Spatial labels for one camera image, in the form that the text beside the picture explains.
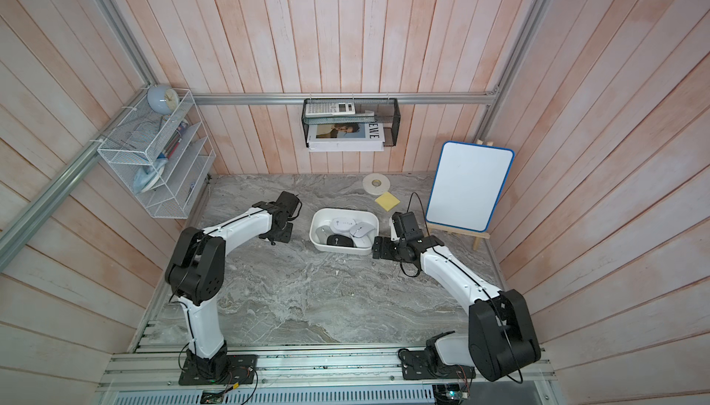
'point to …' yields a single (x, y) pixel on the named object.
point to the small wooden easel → (460, 232)
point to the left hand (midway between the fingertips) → (276, 235)
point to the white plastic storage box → (367, 226)
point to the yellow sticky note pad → (387, 201)
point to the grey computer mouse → (323, 232)
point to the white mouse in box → (343, 223)
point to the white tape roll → (375, 184)
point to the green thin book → (340, 119)
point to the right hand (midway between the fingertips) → (383, 246)
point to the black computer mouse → (339, 239)
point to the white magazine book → (357, 137)
